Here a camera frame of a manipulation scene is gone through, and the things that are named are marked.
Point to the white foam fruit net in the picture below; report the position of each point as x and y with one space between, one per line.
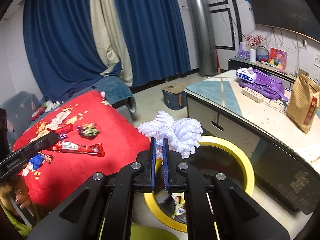
183 135

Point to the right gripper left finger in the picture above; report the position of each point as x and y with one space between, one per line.
102 206

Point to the red tube wrapper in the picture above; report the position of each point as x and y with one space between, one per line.
62 130

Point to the yellow rimmed trash bin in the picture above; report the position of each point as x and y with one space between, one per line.
213 155

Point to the red chocolate bar wrapper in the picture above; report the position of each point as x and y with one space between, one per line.
70 147

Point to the colourful picture frame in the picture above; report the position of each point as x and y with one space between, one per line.
277 58

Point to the white power strip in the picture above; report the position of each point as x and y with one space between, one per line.
253 95

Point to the blue storage stool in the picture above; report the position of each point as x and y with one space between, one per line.
175 96

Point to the black tv cabinet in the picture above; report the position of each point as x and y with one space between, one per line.
287 78

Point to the white vase red flowers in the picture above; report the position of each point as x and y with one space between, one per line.
253 41

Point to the glass top coffee table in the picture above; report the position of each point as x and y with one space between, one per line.
285 159

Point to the yellow snack wrapper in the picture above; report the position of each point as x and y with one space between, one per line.
179 202

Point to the red floral blanket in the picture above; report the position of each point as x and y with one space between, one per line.
102 140

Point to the dark blue left curtain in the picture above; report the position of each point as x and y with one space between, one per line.
60 47

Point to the brown paper bag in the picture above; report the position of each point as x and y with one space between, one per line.
303 102

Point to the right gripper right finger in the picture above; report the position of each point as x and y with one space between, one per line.
216 207

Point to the dark blue curtain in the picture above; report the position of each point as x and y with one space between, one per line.
155 38
60 47

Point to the blue grey sofa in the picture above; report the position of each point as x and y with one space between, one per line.
19 109

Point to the wall mounted television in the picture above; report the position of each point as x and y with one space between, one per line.
292 15

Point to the green sleeve left forearm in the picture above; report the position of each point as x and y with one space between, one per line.
21 228

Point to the person's left hand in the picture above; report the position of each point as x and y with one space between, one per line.
22 197

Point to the green black candy wrapper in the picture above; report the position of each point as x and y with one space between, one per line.
88 131

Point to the blue sofa cover towel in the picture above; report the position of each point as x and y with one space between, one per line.
117 93

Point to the round blue ornament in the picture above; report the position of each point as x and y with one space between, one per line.
262 54

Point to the beige curtain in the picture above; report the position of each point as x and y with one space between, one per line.
109 39

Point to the silver tower air conditioner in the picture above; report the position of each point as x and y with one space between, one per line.
204 36

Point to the tissue pack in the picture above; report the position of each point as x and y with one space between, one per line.
246 74

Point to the purple bag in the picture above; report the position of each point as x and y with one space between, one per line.
266 85

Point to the dark blue right curtain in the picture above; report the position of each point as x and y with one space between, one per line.
155 38

